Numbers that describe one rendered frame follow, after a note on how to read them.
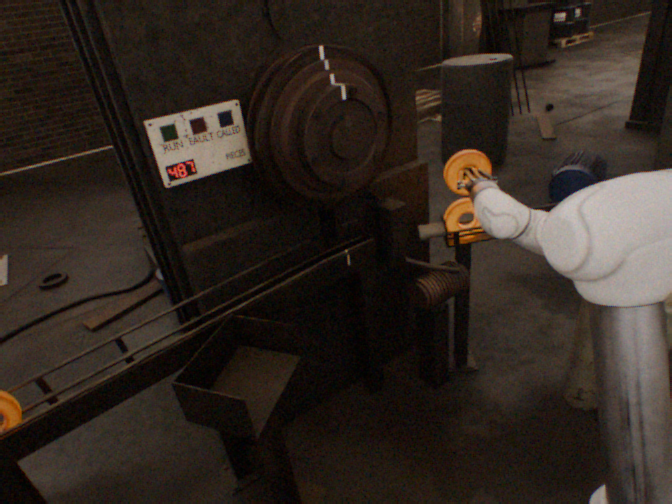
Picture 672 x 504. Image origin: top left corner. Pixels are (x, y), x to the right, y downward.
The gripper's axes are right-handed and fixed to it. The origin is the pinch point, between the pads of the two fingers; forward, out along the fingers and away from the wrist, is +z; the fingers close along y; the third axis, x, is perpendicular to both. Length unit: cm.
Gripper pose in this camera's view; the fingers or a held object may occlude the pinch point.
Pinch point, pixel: (466, 168)
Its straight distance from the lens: 160.4
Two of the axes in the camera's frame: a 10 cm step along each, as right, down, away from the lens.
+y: 9.9, -1.0, -0.7
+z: 0.0, -5.4, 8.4
